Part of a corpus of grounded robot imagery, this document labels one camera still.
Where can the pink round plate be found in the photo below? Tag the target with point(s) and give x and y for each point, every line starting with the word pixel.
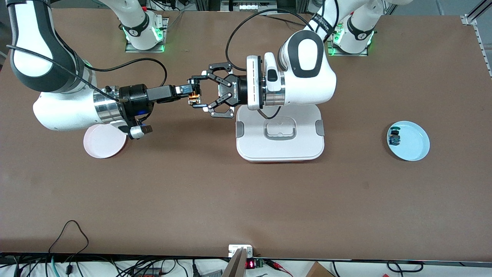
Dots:
pixel 103 148

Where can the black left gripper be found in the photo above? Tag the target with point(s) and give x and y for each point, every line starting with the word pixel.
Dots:
pixel 233 90

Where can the brown cardboard box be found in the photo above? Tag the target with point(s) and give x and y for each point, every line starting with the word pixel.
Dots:
pixel 317 271

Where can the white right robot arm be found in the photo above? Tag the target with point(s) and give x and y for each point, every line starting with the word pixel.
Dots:
pixel 61 111

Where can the small white device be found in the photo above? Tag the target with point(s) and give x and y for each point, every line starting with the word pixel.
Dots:
pixel 234 250

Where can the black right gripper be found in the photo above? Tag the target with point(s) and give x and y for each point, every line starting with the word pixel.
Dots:
pixel 134 100

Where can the orange push-button switch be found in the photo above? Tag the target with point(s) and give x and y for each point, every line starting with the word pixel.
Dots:
pixel 194 101

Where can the white socket strip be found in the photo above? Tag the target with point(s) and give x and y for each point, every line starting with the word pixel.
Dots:
pixel 248 7

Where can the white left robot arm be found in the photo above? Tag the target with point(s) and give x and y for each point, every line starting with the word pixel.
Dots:
pixel 307 84

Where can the aluminium frame rail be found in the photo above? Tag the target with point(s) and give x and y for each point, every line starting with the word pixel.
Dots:
pixel 468 19

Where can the white lidded lunch box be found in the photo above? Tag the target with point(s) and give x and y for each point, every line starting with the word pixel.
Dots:
pixel 280 150

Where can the green capped push-button switch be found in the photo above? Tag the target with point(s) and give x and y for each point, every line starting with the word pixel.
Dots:
pixel 394 138

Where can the light blue round plate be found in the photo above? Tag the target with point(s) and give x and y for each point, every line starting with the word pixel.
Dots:
pixel 413 142

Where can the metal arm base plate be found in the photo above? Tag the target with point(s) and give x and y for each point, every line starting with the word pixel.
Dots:
pixel 346 54
pixel 132 50

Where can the red digit display module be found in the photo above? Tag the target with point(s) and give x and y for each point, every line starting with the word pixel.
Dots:
pixel 250 264

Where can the grey metal bar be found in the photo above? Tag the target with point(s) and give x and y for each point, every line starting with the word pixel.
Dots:
pixel 236 267

